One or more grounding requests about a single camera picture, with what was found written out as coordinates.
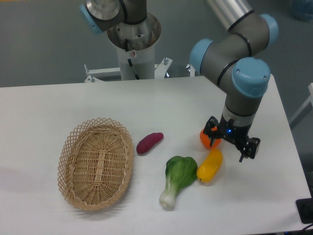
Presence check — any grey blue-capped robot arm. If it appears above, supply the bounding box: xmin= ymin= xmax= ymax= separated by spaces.
xmin=79 ymin=0 xmax=279 ymax=159

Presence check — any white frame at right edge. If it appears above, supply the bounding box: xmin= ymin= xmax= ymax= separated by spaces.
xmin=289 ymin=83 xmax=313 ymax=129

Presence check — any woven wicker basket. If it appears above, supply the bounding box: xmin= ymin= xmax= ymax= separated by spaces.
xmin=57 ymin=118 xmax=134 ymax=211

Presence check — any black device at table edge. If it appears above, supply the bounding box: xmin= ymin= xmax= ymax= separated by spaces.
xmin=295 ymin=198 xmax=313 ymax=224

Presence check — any orange fruit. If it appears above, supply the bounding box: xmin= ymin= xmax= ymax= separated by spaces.
xmin=200 ymin=129 xmax=222 ymax=149

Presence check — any white metal base frame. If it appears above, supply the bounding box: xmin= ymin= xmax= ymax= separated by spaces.
xmin=84 ymin=57 xmax=195 ymax=83

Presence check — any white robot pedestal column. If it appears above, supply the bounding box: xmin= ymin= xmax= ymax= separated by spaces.
xmin=107 ymin=13 xmax=161 ymax=69

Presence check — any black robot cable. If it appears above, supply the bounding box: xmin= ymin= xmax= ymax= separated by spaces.
xmin=125 ymin=38 xmax=141 ymax=80

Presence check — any green bok choy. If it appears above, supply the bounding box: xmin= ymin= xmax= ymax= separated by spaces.
xmin=159 ymin=156 xmax=198 ymax=210

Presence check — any purple sweet potato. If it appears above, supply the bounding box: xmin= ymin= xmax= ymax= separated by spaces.
xmin=136 ymin=132 xmax=164 ymax=155

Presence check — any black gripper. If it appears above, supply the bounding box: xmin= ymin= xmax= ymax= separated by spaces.
xmin=203 ymin=116 xmax=261 ymax=163

